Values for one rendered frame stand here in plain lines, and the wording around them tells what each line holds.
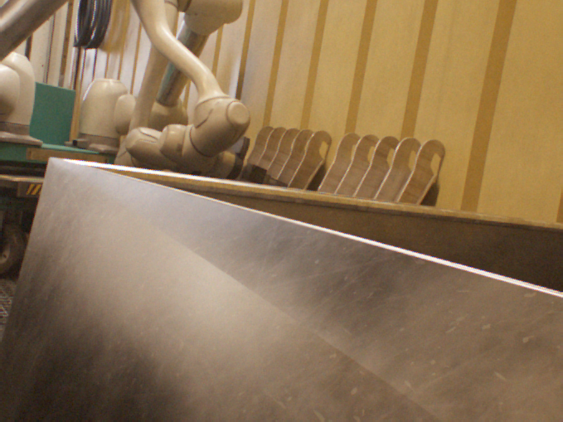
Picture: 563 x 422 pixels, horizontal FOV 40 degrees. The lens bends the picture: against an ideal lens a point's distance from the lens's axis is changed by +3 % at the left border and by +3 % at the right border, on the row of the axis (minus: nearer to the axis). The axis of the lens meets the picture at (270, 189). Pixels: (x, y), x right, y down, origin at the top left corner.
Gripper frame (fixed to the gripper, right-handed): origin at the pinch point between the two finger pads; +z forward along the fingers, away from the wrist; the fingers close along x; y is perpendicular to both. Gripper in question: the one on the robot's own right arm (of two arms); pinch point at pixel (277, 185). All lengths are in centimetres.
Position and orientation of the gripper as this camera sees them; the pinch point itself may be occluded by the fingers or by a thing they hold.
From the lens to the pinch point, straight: 219.5
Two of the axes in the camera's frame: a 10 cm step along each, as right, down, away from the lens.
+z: 8.1, 3.4, 4.8
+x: 4.7, 1.1, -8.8
